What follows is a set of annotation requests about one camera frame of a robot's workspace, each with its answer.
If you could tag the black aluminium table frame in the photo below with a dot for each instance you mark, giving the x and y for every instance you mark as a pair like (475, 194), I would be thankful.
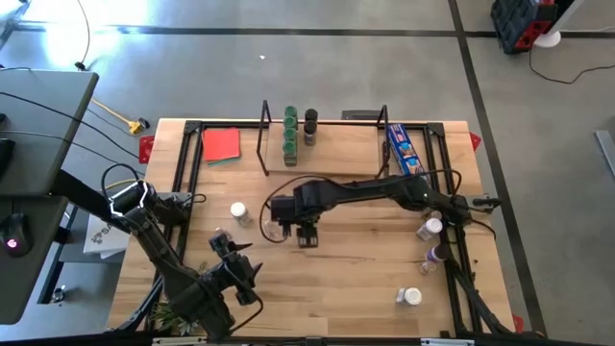
(191, 126)

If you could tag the grey desk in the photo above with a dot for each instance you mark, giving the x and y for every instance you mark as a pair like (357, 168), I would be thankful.
(38, 134)

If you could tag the white printed paper bag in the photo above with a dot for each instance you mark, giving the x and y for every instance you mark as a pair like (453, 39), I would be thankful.
(101, 240)

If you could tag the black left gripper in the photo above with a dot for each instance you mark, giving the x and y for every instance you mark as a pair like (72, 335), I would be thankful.
(235, 274)

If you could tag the red notebook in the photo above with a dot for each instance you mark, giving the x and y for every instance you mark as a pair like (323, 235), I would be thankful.
(221, 144)

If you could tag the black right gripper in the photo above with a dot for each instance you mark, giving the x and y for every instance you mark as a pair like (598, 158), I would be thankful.
(283, 209)

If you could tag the green paper folder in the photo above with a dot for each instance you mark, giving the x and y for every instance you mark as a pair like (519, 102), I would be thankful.
(226, 163)

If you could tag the black computer mouse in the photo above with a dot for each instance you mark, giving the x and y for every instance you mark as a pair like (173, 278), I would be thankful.
(17, 230)

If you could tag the red corner bracket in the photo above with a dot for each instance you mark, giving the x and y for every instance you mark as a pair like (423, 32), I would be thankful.
(517, 323)
(474, 140)
(146, 150)

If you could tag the white stand with round base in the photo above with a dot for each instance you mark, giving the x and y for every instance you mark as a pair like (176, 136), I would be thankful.
(547, 39)

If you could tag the black-lid jar purple label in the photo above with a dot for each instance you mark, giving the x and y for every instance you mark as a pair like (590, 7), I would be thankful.
(432, 254)

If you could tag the black and red tool case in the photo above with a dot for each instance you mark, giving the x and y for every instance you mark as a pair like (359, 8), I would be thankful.
(516, 21)

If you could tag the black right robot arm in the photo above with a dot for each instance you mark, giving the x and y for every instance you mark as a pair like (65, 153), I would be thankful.
(375, 187)

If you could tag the grey metal bar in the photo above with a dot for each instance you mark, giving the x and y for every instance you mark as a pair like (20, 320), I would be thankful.
(606, 149)

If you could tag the dark desk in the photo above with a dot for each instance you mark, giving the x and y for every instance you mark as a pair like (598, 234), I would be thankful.
(43, 269)

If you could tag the black-lid brown spice jar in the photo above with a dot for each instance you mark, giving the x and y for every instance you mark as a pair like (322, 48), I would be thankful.
(310, 127)

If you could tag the silver metal bracket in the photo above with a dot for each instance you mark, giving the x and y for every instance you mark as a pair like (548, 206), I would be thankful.
(178, 341)
(447, 342)

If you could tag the succulent plant in black pot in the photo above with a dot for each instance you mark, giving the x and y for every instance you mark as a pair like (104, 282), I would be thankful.
(165, 314)

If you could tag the small cork-top glass jar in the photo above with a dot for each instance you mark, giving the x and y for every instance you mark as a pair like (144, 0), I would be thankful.
(427, 267)
(221, 233)
(272, 229)
(435, 215)

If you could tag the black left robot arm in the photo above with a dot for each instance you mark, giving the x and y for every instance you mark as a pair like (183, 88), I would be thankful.
(158, 250)

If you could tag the black flat plate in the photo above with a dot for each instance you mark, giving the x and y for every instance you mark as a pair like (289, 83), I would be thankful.
(360, 115)

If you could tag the blue plastic wrap box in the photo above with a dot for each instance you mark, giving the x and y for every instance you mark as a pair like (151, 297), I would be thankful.
(402, 149)

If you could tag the white-lid bagel seasoning jar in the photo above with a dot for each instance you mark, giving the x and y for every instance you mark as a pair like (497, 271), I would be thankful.
(434, 225)
(238, 209)
(413, 296)

